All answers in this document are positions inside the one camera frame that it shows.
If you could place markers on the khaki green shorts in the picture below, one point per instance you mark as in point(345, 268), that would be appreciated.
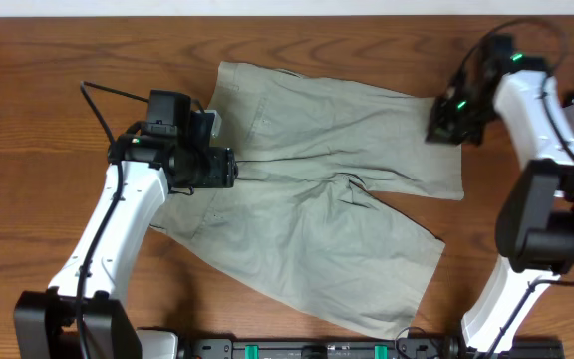
point(302, 224)

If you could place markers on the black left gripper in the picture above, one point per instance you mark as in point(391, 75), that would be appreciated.
point(222, 175)

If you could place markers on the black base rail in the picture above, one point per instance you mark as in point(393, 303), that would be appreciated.
point(412, 348)

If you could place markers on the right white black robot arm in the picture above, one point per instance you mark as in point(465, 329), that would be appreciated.
point(534, 231)

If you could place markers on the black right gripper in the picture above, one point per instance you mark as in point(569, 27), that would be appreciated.
point(440, 130)

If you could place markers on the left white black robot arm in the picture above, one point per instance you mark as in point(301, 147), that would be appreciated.
point(81, 314)

